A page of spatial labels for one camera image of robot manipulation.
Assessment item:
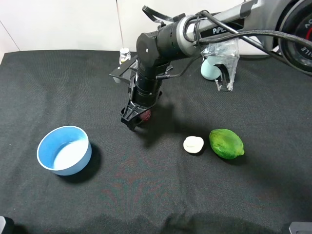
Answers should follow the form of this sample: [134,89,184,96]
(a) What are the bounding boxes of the white garlic-shaped object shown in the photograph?
[183,136,204,154]

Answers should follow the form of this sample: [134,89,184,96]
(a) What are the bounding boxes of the small candy bottle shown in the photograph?
[119,47,131,64]

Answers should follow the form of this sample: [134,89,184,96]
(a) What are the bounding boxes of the green papaya fruit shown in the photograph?
[209,129,245,160]

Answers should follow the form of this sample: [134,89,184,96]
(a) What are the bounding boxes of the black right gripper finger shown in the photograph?
[135,117,145,130]
[120,101,144,131]

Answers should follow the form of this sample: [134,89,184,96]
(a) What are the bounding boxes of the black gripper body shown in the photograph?
[129,62,170,109]

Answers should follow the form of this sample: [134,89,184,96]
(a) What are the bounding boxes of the light blue cup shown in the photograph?
[200,55,221,80]

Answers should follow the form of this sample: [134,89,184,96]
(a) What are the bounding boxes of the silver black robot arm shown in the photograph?
[111,0,312,129]

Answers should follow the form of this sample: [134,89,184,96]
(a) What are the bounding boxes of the blue bowl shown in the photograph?
[37,126,92,176]

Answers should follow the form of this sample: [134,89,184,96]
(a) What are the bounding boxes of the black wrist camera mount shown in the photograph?
[109,55,138,85]

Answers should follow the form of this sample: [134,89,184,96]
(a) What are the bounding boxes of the black table cloth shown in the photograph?
[0,51,312,234]

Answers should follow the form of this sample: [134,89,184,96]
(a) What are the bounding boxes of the dark red ball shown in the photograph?
[139,109,152,122]

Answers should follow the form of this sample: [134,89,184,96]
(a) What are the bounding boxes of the clear plastic wrap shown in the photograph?
[201,39,240,92]

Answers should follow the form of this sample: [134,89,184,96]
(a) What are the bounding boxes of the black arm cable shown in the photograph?
[142,5,312,80]

